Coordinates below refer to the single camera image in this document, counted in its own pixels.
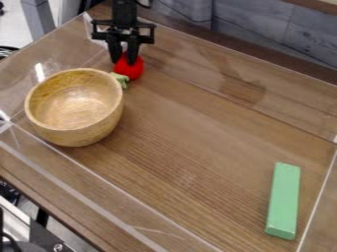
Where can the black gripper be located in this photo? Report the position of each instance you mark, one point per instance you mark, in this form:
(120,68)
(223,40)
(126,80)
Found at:
(114,34)

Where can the red plush fruit green stem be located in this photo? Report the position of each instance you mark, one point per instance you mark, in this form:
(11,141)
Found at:
(128,72)

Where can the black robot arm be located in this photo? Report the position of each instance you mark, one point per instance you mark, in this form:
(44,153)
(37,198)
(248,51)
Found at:
(125,14)

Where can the wooden bowl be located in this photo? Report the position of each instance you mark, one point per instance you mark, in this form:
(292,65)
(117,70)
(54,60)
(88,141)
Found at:
(76,107)

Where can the black device bottom left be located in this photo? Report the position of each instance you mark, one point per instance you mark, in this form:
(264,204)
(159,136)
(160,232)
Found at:
(32,238)

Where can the green rectangular block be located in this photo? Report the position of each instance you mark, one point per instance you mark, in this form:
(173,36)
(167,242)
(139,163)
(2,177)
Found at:
(282,221)

